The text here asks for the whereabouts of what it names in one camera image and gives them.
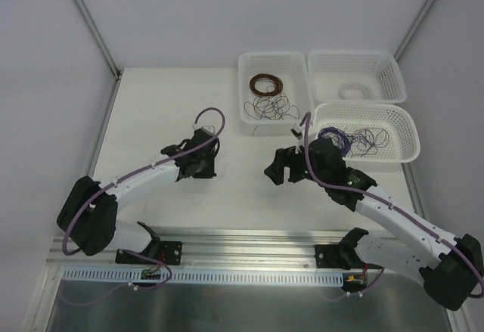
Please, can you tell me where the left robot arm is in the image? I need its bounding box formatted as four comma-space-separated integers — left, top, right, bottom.
56, 128, 220, 263

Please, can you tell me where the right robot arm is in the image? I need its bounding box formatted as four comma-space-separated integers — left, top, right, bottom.
264, 138, 483, 311

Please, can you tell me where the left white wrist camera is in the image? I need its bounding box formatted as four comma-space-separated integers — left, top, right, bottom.
192, 124, 216, 136

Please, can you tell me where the white basket with brown cables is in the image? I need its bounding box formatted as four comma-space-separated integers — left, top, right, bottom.
237, 52, 315, 126

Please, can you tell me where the brown cable coil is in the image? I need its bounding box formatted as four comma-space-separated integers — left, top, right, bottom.
249, 73, 284, 98

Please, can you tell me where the purple cable coil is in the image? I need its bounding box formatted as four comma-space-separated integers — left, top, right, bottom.
317, 126, 390, 159

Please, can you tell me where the aluminium mounting rail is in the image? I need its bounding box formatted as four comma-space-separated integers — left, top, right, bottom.
47, 228, 347, 271

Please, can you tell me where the white basket with purple cables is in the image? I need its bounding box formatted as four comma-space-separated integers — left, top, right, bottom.
312, 103, 420, 163

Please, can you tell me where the white basket with white cable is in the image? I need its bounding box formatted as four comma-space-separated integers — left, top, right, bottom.
307, 50, 407, 104

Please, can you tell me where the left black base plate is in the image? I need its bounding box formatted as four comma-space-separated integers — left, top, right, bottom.
115, 240, 183, 265

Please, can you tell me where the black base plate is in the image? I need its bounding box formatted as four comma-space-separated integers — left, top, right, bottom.
115, 240, 183, 265
315, 244, 382, 270

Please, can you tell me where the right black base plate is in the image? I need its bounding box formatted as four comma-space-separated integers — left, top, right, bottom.
315, 244, 382, 270

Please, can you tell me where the white cable coil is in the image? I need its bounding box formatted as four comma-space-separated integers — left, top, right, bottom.
337, 82, 374, 101

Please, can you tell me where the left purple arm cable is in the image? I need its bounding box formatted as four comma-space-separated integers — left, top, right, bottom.
62, 107, 227, 256

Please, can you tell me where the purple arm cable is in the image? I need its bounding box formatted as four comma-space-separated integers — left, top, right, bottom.
300, 111, 484, 295
62, 107, 227, 256

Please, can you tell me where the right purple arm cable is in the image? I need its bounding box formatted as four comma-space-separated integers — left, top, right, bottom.
300, 111, 484, 295

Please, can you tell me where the white slotted cable duct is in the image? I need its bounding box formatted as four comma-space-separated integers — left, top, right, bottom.
62, 267, 343, 287

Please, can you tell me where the right aluminium frame post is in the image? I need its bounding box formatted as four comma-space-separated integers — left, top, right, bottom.
393, 0, 438, 63

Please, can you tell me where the aluminium frame post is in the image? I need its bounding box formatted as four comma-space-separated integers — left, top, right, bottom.
393, 0, 438, 63
72, 0, 121, 79

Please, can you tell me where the left aluminium frame post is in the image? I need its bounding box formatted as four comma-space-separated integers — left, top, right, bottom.
72, 0, 121, 79

